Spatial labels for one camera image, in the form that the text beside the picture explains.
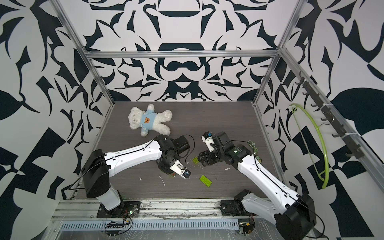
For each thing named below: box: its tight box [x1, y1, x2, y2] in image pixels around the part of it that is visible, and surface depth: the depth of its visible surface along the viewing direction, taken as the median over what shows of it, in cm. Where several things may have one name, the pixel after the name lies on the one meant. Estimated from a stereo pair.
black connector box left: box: [106, 224, 124, 229], surface depth 74 cm
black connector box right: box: [238, 221, 255, 235], surface depth 73 cm
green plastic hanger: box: [288, 104, 330, 189], surface depth 65 cm
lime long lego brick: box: [199, 174, 213, 188], surface depth 85 cm
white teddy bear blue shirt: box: [128, 103, 173, 137], surface depth 101 cm
